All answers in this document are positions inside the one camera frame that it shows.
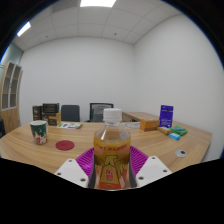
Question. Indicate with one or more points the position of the large square ceiling light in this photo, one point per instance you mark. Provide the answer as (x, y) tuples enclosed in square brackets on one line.
[(98, 3)]

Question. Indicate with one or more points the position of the colourful leaflet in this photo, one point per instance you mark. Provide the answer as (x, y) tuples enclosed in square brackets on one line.
[(69, 125)]

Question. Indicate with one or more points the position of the white paper sheet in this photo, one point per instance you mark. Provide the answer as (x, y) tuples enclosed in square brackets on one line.
[(133, 125)]

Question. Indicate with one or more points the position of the large dark brown box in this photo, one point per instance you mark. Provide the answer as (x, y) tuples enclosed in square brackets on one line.
[(50, 110)]

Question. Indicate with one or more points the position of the small wooden box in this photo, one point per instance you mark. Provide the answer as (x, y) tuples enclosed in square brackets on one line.
[(149, 125)]

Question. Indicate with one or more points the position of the flat round red coaster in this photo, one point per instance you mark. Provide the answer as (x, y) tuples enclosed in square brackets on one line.
[(64, 145)]

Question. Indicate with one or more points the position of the green and red mug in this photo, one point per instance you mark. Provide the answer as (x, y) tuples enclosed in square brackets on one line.
[(39, 132)]

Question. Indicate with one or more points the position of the purple standing box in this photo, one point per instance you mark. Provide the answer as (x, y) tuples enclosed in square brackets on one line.
[(166, 116)]

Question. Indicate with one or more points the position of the grey ceiling air vent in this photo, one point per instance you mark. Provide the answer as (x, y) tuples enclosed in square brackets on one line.
[(66, 5)]

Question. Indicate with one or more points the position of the wooden side desk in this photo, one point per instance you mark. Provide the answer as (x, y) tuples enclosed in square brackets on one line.
[(141, 116)]

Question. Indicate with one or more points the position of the yellow drink bottle white cap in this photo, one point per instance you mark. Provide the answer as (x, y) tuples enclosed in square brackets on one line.
[(111, 150)]

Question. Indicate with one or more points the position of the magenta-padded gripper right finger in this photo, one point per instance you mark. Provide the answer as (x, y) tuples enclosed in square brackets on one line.
[(148, 171)]

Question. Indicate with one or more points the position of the small ceiling light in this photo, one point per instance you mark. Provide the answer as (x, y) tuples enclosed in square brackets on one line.
[(24, 29)]

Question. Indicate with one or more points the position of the wooden shelf unit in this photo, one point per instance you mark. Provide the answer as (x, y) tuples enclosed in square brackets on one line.
[(10, 121)]

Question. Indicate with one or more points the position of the small dark brown box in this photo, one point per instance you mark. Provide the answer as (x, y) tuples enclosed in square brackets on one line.
[(37, 113)]

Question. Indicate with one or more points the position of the black mesh office chair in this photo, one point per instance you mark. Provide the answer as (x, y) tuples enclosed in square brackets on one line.
[(96, 113)]

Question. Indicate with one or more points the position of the green pack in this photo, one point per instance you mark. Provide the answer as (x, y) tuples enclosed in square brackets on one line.
[(180, 130)]

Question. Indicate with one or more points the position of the small tan box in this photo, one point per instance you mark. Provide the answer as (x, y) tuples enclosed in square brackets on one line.
[(163, 130)]

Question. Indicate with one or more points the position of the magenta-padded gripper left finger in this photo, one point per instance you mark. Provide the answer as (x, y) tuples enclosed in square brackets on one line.
[(75, 171)]

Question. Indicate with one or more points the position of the black sofa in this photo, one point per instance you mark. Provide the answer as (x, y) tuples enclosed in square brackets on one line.
[(1, 128)]

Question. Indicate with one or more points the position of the dark grey office chair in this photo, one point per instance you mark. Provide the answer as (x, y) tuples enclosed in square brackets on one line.
[(70, 113)]

